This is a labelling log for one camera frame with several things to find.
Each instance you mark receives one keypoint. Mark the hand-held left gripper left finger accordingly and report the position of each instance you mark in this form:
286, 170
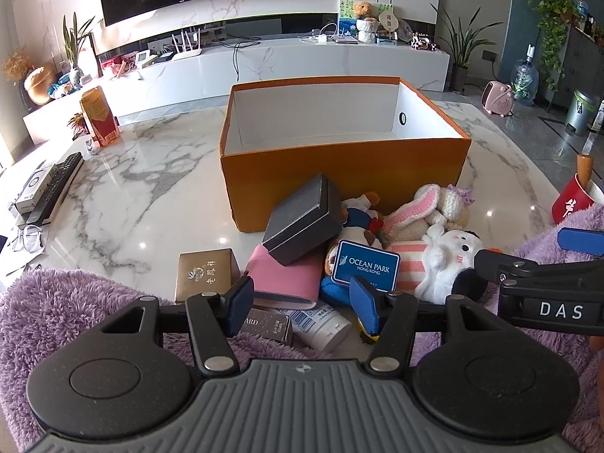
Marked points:
239, 303

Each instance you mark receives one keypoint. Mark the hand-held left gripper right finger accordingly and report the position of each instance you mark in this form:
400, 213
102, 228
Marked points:
365, 306

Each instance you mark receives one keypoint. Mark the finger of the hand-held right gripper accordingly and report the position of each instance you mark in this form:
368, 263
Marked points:
583, 241
514, 269

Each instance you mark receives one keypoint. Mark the white lotion tube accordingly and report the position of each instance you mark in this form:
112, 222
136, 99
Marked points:
325, 331

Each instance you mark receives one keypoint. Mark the white plush toy pink stripes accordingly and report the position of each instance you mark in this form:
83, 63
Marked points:
448, 264

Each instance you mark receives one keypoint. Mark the orange cardboard box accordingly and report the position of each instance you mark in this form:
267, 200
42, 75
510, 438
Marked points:
354, 165

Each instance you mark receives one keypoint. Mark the small silver box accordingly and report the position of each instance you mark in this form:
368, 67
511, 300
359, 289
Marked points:
269, 325

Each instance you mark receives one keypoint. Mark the red mug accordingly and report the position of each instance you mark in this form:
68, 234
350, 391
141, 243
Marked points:
571, 205

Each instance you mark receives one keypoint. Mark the plush dog with blue tag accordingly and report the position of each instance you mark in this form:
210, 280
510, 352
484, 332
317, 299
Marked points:
365, 264

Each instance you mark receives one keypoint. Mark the gold box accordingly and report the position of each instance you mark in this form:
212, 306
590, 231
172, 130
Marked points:
203, 271

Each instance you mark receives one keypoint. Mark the pink pouch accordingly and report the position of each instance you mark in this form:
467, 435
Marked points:
288, 283

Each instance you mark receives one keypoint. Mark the dark grey box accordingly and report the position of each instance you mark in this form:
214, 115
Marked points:
302, 219

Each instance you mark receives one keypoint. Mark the white pink crochet bunny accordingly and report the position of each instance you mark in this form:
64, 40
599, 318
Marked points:
424, 210

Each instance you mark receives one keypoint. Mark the silver trash can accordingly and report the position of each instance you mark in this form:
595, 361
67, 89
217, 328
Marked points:
581, 111

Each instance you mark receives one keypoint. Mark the pink heater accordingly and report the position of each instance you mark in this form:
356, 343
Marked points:
499, 99

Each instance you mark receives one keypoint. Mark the blue water bottle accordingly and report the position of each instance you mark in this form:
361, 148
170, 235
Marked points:
524, 78

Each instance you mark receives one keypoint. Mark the grey cabinet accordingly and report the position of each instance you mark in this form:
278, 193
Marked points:
585, 61

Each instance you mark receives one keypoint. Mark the purple fuzzy blanket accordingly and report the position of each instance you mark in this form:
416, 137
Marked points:
56, 302

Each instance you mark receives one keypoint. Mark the potted long leaf plant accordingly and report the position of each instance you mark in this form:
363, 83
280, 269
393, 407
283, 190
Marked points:
460, 75

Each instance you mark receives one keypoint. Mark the black remote control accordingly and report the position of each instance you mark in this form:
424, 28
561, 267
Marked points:
59, 186

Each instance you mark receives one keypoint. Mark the hanging ivy plant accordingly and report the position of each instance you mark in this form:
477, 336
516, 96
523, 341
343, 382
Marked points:
554, 23

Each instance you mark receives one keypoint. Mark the eyeglasses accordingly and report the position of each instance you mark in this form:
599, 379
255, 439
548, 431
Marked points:
26, 239

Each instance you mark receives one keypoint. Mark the red and gold carton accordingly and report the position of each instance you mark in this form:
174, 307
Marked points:
99, 118

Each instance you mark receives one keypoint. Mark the silver flat box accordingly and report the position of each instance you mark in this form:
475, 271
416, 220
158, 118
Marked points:
33, 188

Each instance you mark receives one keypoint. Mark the cow figurine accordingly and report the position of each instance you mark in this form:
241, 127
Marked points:
422, 41

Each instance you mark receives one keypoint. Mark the white marble tv cabinet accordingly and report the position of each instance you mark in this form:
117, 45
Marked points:
330, 61

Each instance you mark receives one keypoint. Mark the white router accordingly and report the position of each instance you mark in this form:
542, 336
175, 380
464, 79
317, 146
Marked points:
186, 49

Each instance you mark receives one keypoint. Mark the white knitted pot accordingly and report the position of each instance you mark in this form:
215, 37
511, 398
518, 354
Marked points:
366, 30

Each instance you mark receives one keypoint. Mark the wooden fan ornament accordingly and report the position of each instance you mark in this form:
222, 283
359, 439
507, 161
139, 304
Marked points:
390, 21

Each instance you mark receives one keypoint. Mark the plant in white vase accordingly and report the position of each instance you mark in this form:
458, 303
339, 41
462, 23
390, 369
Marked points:
75, 73

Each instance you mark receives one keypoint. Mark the small painting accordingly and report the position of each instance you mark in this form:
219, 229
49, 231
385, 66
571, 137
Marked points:
347, 21

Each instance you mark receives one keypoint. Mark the round brown vase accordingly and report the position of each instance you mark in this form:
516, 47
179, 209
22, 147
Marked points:
40, 85

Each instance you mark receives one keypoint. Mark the small teddy bear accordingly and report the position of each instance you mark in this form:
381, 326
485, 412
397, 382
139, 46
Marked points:
362, 9

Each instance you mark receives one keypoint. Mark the dried orange flowers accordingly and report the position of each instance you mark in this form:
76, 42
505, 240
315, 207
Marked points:
16, 63

